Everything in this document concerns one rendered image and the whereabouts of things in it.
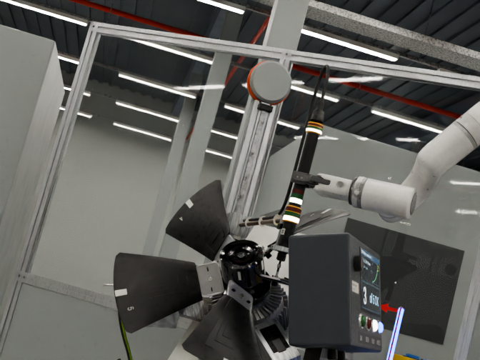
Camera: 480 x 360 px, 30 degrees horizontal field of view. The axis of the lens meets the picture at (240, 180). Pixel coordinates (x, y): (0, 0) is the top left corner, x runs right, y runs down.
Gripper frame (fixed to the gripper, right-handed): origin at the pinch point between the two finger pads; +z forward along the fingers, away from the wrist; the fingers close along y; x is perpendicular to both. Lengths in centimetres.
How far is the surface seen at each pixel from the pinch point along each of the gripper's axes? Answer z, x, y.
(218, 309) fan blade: 6.8, -40.0, -15.9
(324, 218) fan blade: -5.5, -7.4, 12.4
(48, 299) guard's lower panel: 111, -56, 70
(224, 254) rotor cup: 13.3, -25.6, -6.1
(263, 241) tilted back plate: 20.2, -15.9, 38.6
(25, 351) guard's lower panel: 114, -77, 70
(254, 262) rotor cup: 4.1, -25.6, -6.8
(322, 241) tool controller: -36, -23, -83
